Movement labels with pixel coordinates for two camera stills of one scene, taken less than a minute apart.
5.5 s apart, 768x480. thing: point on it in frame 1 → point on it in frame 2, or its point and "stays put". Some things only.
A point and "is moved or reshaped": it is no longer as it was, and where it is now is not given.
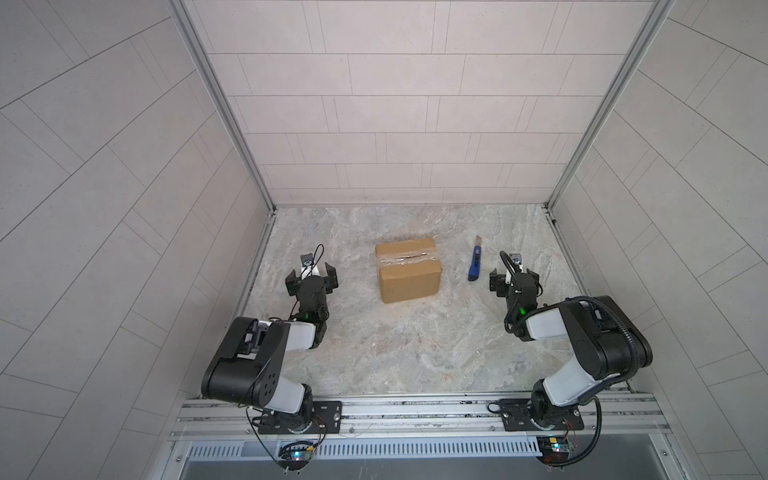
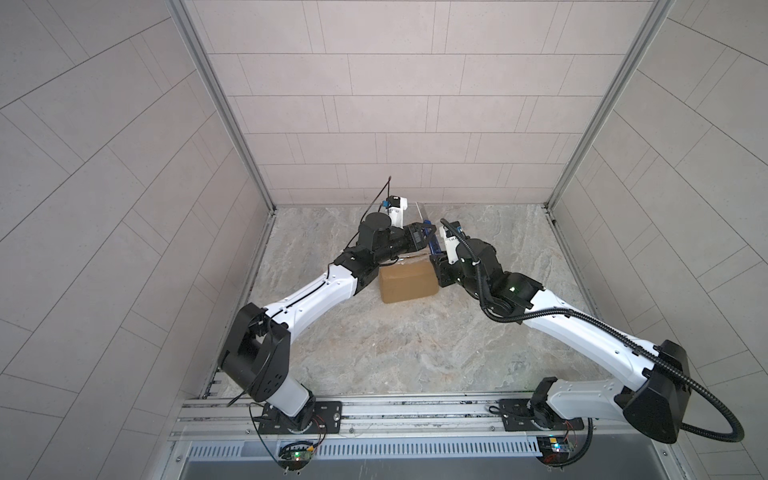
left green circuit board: (294, 458) stays put
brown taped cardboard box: (409, 269) stays put
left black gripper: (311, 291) → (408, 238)
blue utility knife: (476, 262) is moved or reshaped
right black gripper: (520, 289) → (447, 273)
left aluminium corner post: (184, 19) stays put
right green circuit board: (554, 449) stays put
